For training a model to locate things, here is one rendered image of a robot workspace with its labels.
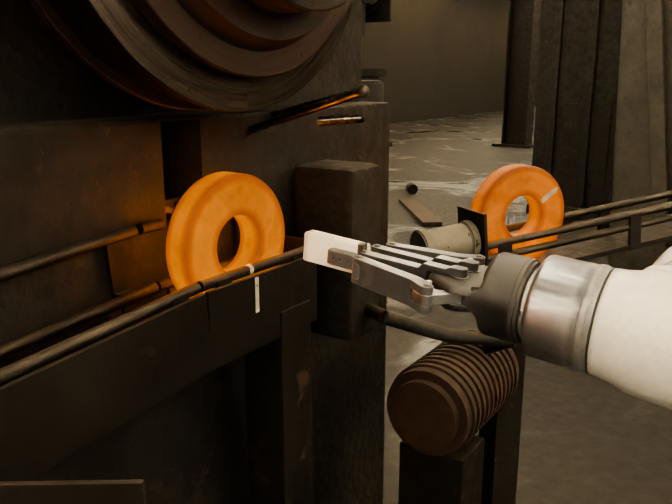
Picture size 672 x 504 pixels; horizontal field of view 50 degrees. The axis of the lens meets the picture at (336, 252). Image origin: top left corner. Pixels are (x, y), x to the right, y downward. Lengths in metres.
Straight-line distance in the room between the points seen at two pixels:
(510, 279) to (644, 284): 0.10
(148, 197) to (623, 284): 0.48
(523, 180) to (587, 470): 0.94
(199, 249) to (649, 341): 0.43
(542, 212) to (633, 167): 2.28
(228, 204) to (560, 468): 1.29
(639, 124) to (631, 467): 1.84
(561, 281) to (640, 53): 2.84
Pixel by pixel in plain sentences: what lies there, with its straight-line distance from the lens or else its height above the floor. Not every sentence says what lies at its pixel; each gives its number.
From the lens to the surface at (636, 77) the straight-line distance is 3.41.
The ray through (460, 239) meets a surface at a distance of 1.07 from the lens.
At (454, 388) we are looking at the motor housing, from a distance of 0.97.
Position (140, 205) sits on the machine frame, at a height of 0.78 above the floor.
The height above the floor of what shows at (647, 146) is 0.61.
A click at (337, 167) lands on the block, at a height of 0.80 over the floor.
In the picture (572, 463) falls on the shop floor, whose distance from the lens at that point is 1.90.
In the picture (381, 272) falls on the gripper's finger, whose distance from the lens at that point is 0.64.
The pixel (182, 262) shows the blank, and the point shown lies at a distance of 0.74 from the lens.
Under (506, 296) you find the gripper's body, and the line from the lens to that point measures 0.60.
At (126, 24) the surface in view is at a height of 0.96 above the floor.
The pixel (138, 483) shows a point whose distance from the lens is 0.39.
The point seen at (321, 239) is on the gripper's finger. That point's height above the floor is 0.76.
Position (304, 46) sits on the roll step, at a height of 0.95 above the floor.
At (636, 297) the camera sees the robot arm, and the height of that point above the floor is 0.76.
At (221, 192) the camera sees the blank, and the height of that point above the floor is 0.80.
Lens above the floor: 0.92
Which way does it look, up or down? 14 degrees down
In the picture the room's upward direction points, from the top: straight up
